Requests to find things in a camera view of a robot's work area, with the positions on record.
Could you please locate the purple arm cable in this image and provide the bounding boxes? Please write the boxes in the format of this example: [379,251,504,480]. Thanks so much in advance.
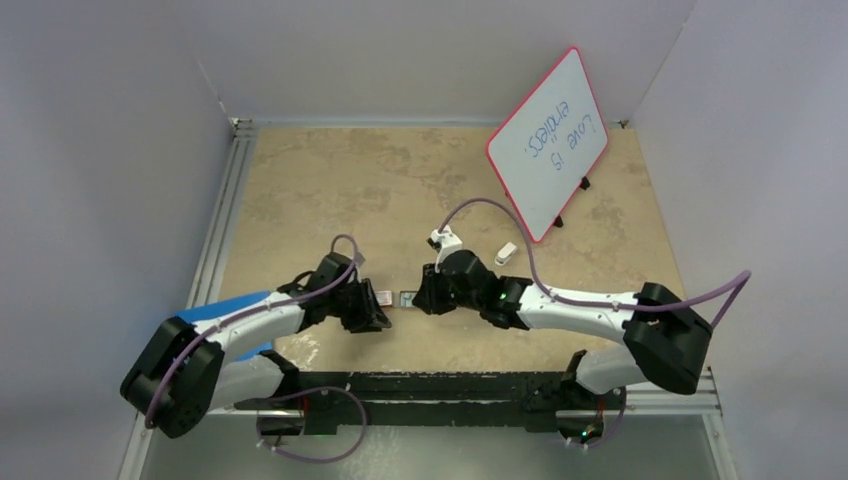
[437,197,753,452]
[142,233,368,464]

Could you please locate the red white staple box sleeve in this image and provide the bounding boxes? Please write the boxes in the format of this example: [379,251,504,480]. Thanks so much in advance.
[375,290,394,307]

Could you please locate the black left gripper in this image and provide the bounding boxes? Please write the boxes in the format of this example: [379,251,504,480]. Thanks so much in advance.
[327,277,389,332]

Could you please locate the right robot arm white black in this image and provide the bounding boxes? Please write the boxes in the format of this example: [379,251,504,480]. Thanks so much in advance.
[412,250,713,407]

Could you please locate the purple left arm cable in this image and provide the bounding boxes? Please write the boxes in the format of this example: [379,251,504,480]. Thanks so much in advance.
[142,233,368,464]

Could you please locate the white stapler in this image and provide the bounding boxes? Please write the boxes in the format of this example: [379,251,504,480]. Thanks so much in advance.
[494,242,518,266]

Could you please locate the black whiteboard easel stand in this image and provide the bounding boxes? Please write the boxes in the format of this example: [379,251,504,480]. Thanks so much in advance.
[503,176,592,229]

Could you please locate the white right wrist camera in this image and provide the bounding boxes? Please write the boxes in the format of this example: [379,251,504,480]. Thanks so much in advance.
[427,225,463,264]

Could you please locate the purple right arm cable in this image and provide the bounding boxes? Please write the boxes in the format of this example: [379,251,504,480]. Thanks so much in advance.
[437,197,753,452]

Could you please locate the red framed whiteboard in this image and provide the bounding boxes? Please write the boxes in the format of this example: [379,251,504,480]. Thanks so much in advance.
[485,47,609,243]

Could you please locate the blue plastic board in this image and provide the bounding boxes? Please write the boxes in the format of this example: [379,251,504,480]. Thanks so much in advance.
[174,290,270,324]

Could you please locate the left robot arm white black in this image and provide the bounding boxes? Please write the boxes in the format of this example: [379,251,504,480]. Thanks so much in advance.
[120,252,391,438]

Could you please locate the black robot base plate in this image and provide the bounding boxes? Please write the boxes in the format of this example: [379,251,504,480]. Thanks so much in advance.
[235,371,623,440]

